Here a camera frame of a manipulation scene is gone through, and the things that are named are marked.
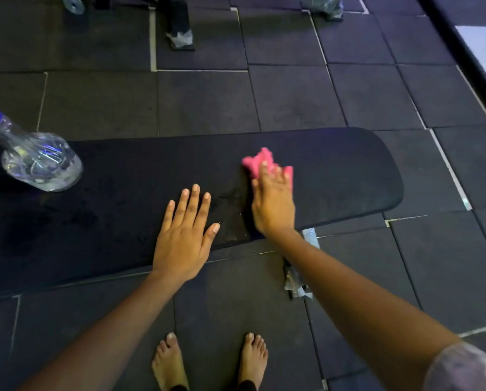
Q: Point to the person's right hand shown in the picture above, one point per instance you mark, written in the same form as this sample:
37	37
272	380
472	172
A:
273	207

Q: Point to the person's left hand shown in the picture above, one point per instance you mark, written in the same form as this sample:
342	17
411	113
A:
182	248

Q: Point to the person's left thumb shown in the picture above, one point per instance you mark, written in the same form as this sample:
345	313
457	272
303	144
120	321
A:
212	239

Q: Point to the person's right thumb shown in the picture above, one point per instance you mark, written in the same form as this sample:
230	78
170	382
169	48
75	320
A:
255	190

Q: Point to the person's right middle finger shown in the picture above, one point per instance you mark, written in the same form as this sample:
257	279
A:
276	177

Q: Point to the person's left little finger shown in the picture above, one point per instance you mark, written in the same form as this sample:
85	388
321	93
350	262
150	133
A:
168	215

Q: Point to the person's left middle finger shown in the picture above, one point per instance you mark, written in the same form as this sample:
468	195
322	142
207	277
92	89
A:
192	205

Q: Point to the pink cleaning cloth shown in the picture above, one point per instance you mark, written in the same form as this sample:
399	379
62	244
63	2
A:
259	160

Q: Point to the person's left forearm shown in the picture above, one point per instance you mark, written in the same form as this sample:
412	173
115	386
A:
104	342

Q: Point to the person's right forearm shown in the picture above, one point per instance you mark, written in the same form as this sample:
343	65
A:
361	313

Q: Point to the black padded bench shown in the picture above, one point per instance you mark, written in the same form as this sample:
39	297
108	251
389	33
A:
116	207

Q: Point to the plastic-wrapped bench leg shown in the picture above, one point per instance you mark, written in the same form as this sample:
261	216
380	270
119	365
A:
294	280

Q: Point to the person's right foot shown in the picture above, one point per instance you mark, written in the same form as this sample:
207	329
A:
252	360

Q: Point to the person's foot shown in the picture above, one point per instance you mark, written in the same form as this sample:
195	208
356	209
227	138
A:
169	364
252	360

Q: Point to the person's left foot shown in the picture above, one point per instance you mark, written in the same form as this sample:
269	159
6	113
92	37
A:
169	364

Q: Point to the clear plastic bottle blue label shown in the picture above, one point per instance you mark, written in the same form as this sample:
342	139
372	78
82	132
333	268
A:
39	160

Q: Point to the plastic-wrapped equipment foot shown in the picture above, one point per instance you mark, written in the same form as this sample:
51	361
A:
326	6

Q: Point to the black equipment leg with plastic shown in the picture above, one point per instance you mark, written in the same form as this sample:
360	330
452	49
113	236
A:
180	24

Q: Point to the black metal bar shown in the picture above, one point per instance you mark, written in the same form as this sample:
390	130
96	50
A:
459	40

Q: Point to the silver weight plate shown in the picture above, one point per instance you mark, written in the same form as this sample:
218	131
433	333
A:
73	3

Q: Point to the person's light patterned sleeve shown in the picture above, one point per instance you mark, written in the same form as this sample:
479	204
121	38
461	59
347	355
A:
467	370

